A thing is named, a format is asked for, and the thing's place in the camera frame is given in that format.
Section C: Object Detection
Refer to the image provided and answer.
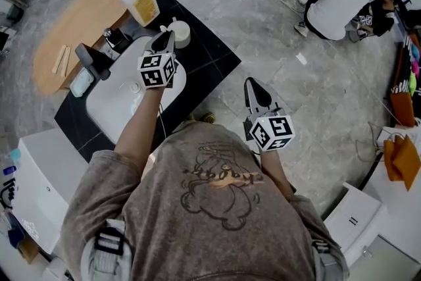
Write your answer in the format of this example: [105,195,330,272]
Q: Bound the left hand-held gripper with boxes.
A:
[137,30,180,90]

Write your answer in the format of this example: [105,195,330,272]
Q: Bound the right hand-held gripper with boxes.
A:
[243,77,296,153]

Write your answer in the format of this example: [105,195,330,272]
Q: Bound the white cup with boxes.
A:
[167,20,192,50]

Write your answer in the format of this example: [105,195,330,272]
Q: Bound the person's left forearm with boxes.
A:
[113,85,166,172]

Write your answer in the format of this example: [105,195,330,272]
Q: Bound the person's right forearm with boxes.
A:
[259,147,296,199]

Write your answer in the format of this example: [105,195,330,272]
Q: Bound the black faucet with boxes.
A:
[103,27,133,56]

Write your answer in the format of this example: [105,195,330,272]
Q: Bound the black stone countertop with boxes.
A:
[53,0,243,164]

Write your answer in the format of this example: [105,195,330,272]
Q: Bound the person's yellow shoes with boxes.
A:
[186,111,216,124]

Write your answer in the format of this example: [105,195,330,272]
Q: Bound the white sink basin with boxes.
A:
[86,36,187,145]

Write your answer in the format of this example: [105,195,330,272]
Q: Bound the oval wooden table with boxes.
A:
[32,0,130,97]

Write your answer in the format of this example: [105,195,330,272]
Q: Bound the pale blue soap dish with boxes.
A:
[69,69,96,99]

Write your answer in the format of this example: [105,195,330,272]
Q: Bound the pale wooden stick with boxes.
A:
[59,47,72,77]
[51,45,67,74]

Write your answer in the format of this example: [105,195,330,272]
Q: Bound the grey printed t-shirt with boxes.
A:
[60,121,350,281]

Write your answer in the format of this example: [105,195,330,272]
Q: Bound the dark orange bag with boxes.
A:
[389,91,417,128]

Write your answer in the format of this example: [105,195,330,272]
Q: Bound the orange paper bag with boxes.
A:
[382,134,421,192]

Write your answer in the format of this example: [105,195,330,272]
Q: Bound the white drawer cabinet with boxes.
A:
[323,181,391,269]

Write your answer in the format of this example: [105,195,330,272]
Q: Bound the clear water bottle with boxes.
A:
[2,147,22,177]

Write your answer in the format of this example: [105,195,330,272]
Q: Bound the grey harness strap with buckle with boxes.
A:
[80,218,134,281]

